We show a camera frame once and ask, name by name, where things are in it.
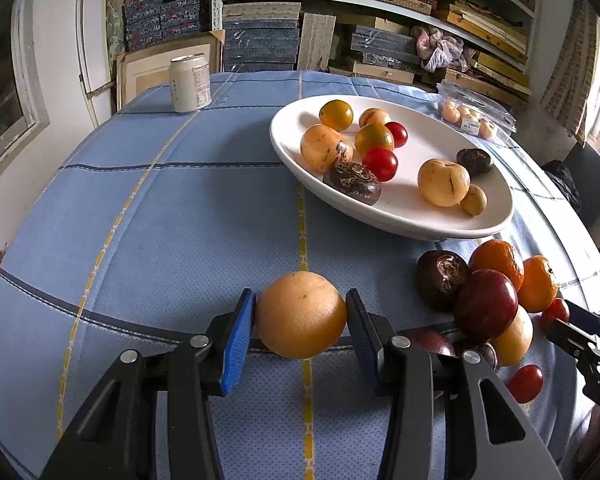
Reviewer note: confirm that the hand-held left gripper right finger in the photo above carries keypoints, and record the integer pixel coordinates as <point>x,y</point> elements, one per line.
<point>362,355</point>

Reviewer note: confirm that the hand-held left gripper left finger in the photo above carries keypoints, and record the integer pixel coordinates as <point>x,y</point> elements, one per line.
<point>237,345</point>

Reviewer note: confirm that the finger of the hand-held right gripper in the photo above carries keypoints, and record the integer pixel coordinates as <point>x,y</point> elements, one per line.
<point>580,314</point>
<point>565,332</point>

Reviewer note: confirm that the orange tangerine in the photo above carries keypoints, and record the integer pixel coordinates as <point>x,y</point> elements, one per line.
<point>497,262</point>
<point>540,285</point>

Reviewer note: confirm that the large pale orange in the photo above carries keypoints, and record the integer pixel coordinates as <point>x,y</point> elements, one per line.
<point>300,315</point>

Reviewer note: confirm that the dark red plum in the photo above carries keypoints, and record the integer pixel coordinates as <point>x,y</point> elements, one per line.
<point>432,342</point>
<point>485,305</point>

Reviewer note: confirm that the white oval plate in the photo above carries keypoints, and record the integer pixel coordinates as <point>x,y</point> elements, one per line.
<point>410,210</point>

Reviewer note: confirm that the small tan plum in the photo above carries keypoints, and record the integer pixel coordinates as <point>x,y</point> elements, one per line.
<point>473,200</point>

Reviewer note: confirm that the yellow-orange persimmon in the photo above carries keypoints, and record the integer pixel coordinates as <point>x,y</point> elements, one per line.
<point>443,182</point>

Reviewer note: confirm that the round orange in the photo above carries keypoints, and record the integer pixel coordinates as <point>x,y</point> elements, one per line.
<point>325,147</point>

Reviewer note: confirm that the small yellow tomato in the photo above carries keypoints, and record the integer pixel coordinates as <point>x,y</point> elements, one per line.
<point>336,114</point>

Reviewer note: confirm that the black bag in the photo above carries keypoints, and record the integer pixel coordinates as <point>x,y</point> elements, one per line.
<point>562,182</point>

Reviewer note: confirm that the red cherry tomato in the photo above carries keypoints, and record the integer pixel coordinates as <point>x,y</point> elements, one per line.
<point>397,134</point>

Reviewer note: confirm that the clear plastic clamshell box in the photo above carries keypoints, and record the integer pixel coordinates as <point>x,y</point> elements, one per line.
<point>480,100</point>

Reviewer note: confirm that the small striped yellow melon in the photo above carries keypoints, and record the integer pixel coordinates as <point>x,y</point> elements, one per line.
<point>374,116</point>

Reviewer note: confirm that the patterned beige curtain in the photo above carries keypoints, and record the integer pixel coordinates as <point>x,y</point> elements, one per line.
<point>570,75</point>

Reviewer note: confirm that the pack of small pale apricots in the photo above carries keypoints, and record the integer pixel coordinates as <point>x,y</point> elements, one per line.
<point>450,111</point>

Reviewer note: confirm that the white drink can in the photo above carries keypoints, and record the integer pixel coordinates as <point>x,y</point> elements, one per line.
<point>190,85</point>

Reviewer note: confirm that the light wooden box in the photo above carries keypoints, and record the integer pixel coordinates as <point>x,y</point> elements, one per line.
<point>380,71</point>

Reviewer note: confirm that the stack of yellow wooden boxes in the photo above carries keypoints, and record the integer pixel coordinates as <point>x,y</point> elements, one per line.
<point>500,35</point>

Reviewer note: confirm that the stack of dark blue boxes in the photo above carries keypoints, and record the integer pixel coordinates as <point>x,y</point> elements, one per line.
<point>260,45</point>

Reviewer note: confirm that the pink white cloth bundle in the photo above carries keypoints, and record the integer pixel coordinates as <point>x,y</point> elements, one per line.
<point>440,45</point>

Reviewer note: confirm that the upright grey wooden box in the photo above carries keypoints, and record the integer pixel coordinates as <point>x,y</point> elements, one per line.
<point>316,42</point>

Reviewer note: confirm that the stack of slate blue boxes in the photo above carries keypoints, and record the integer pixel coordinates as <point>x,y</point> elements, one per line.
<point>380,42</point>

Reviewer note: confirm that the pale grey wooden box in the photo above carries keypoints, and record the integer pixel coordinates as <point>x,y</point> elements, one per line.
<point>260,11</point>

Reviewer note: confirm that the mottled green panel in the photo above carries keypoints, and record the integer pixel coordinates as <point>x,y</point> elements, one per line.
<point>112,35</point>

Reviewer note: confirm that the stack of blue patterned boxes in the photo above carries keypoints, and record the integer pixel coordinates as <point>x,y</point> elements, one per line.
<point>150,20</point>

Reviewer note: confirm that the white framed window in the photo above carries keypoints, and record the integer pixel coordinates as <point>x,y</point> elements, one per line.
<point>0,95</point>

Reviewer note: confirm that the white wooden board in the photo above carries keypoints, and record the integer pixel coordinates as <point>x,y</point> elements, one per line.
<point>82,35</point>

